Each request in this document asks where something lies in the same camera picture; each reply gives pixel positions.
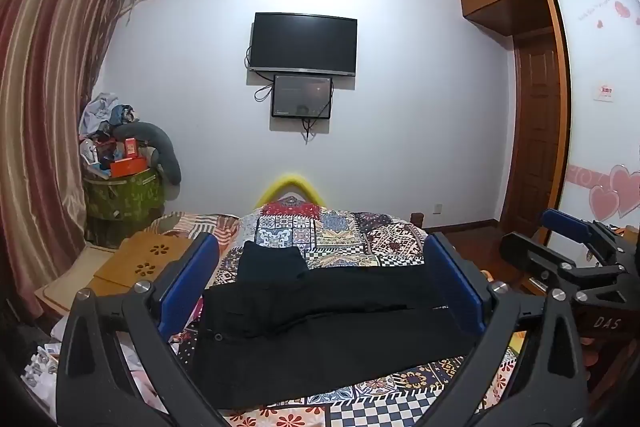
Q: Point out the grey long pillow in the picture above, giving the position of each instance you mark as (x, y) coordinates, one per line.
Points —
(167, 152)

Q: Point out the orange box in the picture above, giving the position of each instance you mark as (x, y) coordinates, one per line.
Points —
(129, 167)

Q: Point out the pile of white small items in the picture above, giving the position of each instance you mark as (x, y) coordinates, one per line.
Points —
(42, 364)

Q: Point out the small black wall monitor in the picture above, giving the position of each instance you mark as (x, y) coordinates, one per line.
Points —
(302, 97)

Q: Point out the yellow bed end cushion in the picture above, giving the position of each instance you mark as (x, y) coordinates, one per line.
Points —
(287, 187)

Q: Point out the black pants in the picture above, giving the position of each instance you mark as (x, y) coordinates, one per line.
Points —
(320, 332)

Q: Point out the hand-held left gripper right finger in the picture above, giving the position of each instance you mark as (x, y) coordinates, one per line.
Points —
(451, 278)

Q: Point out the wooden lap desk flower cutouts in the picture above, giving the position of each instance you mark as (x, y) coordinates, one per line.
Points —
(145, 257)

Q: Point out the orange striped blanket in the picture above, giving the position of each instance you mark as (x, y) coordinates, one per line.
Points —
(192, 223)

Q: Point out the patchwork printed blanket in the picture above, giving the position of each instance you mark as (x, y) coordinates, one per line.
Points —
(350, 232)

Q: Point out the white wall socket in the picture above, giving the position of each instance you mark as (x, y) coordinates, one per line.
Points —
(438, 208)

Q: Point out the beige flat board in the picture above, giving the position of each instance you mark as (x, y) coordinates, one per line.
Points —
(65, 287)

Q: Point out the pile of clothes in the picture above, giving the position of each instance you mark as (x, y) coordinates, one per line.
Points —
(102, 112)

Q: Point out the small red box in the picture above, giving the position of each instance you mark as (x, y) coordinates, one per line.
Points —
(131, 148)

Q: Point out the small red white sticker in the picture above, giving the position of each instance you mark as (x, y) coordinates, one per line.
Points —
(604, 93)

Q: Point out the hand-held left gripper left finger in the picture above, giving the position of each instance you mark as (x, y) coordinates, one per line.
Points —
(191, 277)

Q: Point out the black wall television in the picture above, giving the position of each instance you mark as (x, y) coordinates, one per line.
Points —
(305, 43)

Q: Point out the dark teal folded garment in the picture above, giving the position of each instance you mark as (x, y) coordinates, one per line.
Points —
(270, 264)

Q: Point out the striped brown curtain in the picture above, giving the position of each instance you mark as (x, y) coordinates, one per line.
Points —
(45, 82)

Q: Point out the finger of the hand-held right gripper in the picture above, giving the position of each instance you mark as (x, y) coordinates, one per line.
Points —
(530, 257)
(567, 222)

